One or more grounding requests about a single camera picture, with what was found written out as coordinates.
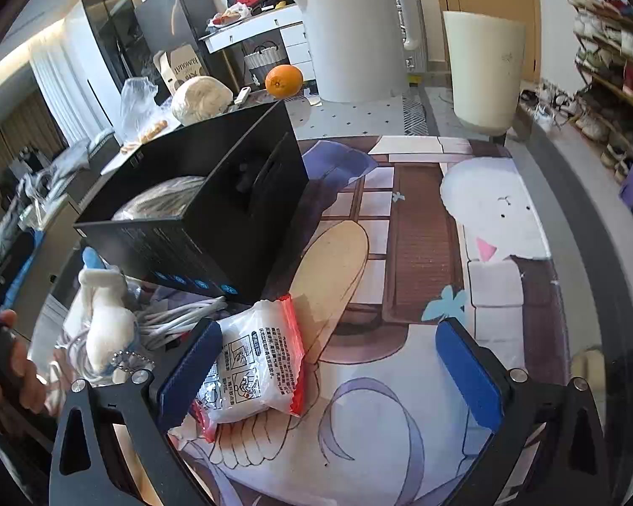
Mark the orange fruit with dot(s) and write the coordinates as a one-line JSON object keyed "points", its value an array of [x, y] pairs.
{"points": [[284, 81]]}

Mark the white desk with drawers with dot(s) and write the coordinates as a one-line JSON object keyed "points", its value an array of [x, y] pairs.
{"points": [[264, 26]]}

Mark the brown and white carton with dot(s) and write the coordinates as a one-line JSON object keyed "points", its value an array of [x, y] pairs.
{"points": [[187, 66]]}

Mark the dark grey fridge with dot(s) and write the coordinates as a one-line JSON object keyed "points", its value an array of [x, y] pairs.
{"points": [[169, 16]]}

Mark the round white dough ball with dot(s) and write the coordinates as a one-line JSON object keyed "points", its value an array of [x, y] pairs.
{"points": [[200, 97]]}

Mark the person's left hand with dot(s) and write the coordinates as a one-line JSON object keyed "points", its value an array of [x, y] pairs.
{"points": [[29, 379]]}

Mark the red and white snack packet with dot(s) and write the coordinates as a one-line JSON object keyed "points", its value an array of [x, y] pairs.
{"points": [[253, 358]]}

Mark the white ribbed basket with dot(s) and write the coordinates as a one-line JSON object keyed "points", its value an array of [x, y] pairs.
{"points": [[264, 66]]}

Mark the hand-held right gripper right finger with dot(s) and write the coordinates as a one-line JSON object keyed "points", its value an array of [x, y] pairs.
{"points": [[469, 374]]}

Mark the white electric kettle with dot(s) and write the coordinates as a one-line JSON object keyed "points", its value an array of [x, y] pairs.
{"points": [[348, 37]]}

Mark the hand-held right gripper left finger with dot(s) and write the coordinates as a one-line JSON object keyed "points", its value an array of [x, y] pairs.
{"points": [[190, 374]]}

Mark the white plush toy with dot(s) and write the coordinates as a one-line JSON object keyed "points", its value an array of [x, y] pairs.
{"points": [[108, 327]]}

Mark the plate of food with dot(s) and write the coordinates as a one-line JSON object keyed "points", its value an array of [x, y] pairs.
{"points": [[229, 15]]}

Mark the shoe rack with shoes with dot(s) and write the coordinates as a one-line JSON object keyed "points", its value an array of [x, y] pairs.
{"points": [[617, 63]]}

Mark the small white remote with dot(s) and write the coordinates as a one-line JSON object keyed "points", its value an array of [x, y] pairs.
{"points": [[242, 95]]}

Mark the white curtain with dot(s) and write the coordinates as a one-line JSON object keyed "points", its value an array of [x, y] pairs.
{"points": [[68, 79]]}

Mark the clear plastic bag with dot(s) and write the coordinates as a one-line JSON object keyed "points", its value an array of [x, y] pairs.
{"points": [[137, 105]]}

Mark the dark glass cabinet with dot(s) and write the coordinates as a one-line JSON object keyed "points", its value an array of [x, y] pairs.
{"points": [[111, 21]]}

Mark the printed cartoon table mat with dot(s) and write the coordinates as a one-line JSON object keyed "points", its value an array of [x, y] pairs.
{"points": [[416, 253]]}

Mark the white side table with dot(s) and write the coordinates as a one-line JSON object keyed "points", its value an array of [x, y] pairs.
{"points": [[121, 155]]}

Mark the cream tall cup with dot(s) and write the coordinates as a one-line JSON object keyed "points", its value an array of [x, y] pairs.
{"points": [[485, 74]]}

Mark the black cardboard box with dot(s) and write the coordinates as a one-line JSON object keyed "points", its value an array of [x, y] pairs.
{"points": [[232, 232]]}

